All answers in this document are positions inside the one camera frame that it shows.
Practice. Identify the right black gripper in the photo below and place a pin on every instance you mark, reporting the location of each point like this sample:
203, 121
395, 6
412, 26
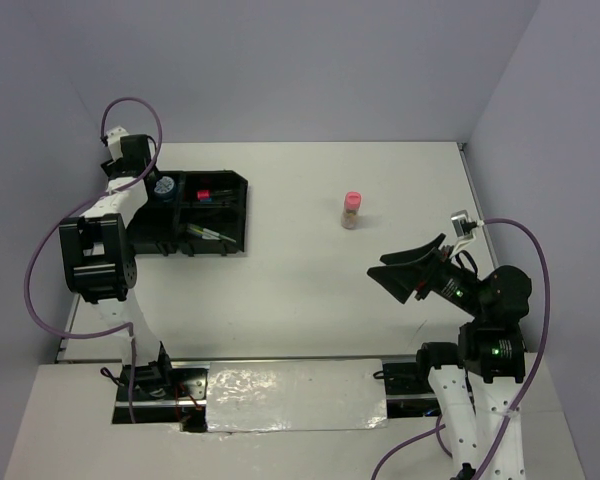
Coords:
418, 268

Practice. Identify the pink capped small bottle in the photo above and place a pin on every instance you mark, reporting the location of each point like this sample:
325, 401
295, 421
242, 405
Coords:
351, 206

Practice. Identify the yellow slim pen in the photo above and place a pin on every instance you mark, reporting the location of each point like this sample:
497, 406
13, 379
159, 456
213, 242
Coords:
202, 232

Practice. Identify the blue patterned round tin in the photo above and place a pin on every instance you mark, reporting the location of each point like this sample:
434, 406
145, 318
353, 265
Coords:
165, 189

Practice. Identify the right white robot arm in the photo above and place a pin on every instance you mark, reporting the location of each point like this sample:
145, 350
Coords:
476, 379

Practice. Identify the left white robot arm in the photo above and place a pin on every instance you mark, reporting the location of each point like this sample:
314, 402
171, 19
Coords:
100, 266

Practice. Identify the silver foil covered panel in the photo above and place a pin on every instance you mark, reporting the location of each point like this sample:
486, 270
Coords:
308, 395

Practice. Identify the black compartment organizer tray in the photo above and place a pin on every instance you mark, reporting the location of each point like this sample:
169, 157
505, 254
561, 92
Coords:
160, 227

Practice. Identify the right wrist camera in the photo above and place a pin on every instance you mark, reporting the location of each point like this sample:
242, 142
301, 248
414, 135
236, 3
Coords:
465, 228

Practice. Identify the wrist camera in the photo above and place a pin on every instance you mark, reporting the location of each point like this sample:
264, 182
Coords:
112, 141
465, 228

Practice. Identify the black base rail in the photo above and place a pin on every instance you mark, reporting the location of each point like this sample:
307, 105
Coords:
408, 395

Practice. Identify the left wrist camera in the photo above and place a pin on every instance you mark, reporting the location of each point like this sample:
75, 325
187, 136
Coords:
112, 141

